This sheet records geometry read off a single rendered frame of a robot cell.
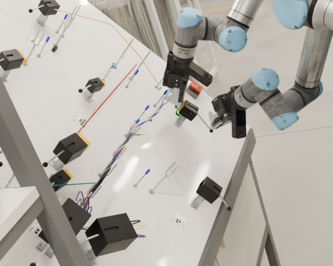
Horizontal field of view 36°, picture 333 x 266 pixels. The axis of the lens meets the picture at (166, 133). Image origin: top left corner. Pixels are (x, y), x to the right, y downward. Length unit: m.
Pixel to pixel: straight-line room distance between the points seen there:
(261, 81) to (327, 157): 1.99
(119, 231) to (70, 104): 0.56
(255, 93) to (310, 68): 0.18
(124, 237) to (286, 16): 0.67
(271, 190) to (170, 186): 1.74
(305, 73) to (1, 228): 1.09
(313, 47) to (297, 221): 1.60
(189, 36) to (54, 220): 0.90
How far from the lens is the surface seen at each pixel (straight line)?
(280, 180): 3.38
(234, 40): 1.53
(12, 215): 0.84
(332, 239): 2.86
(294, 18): 1.35
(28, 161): 0.87
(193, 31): 1.64
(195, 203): 1.64
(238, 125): 1.72
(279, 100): 1.61
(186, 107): 1.80
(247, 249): 2.08
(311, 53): 1.59
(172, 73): 1.73
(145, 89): 1.90
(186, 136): 1.84
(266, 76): 1.59
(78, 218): 1.19
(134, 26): 2.48
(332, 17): 1.32
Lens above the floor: 1.82
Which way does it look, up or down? 24 degrees down
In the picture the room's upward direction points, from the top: 19 degrees counter-clockwise
